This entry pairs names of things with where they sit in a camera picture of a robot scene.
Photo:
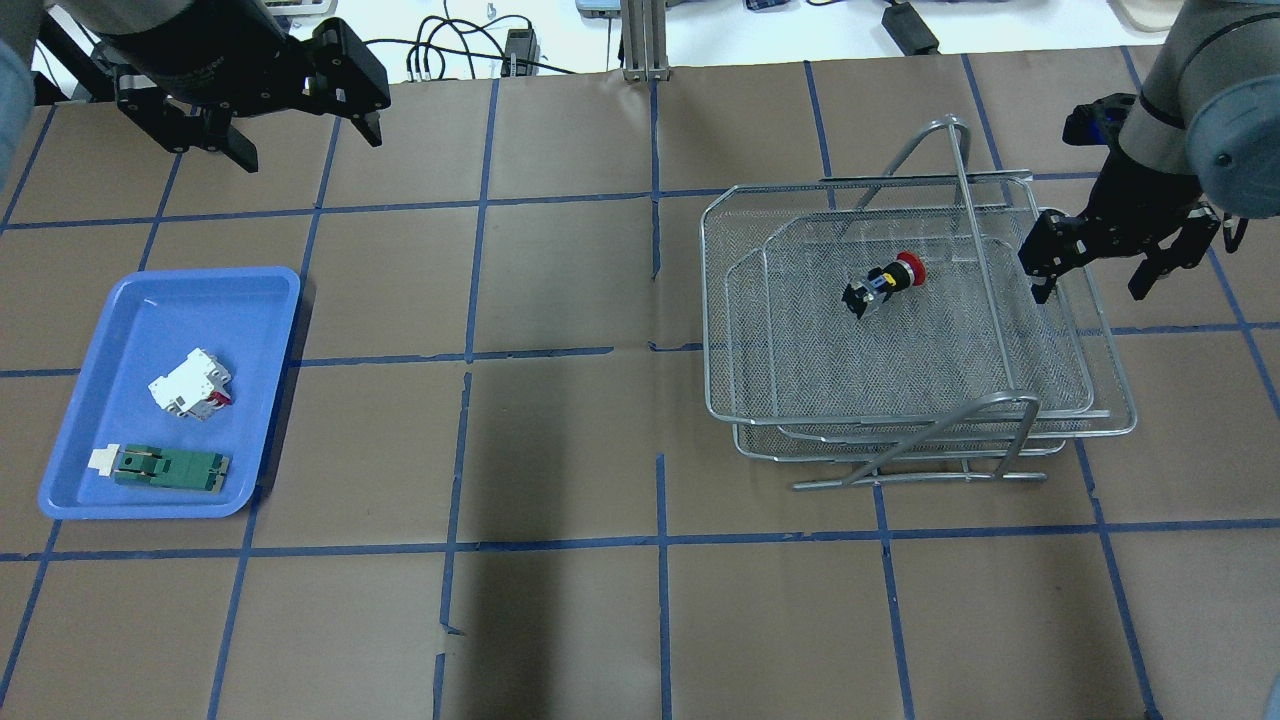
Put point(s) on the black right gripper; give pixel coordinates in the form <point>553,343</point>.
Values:
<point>1130,197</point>

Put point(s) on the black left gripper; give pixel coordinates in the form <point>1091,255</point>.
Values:
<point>205,62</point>

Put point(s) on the red emergency stop button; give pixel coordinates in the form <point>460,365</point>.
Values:
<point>864,297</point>

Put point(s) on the silver mesh top tray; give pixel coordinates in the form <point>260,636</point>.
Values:
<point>753,212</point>

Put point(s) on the silver mesh tray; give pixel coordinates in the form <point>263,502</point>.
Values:
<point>1110,380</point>
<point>753,212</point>
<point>803,441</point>

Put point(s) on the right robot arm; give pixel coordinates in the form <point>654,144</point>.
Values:
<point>1194,155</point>

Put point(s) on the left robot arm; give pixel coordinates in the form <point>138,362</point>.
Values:
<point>97,16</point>

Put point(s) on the silver mesh middle tray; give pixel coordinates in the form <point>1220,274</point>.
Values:
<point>1110,380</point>

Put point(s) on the silver mesh bottom tray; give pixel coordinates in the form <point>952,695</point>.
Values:
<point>803,441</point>

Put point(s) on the white circuit breaker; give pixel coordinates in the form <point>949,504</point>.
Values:
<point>197,388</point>

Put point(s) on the blue plastic tray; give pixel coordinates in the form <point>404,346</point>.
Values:
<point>149,323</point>

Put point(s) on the black power adapter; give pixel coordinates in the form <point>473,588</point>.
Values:
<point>908,30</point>

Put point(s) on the green terminal block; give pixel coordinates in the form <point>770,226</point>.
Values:
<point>144,466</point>

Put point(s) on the silver wire shelf frame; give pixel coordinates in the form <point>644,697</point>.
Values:
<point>1006,416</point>

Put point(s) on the aluminium profile post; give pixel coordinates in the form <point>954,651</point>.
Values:
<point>644,41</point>

